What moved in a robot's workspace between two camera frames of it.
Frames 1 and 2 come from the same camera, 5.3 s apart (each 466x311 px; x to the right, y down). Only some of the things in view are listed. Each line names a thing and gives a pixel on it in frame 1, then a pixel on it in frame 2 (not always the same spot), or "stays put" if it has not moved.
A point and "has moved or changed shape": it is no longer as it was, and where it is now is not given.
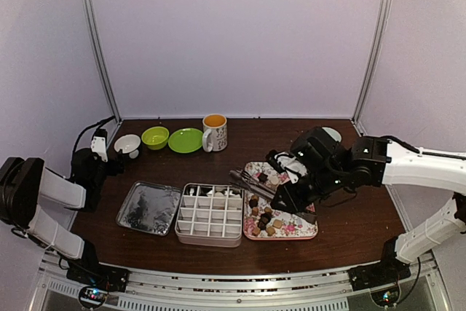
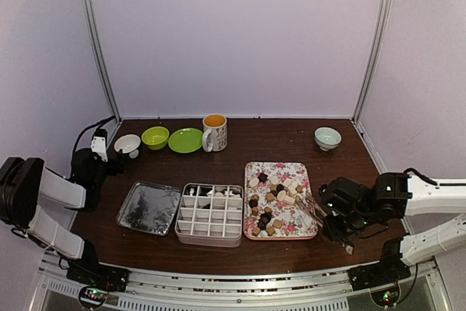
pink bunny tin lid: (150, 207) stays put
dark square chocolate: (263, 178) stays put
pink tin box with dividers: (210, 215) stays put
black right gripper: (293, 203) to (334, 234)
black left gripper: (119, 168) stays put
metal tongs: (246, 180) has moved or changed shape
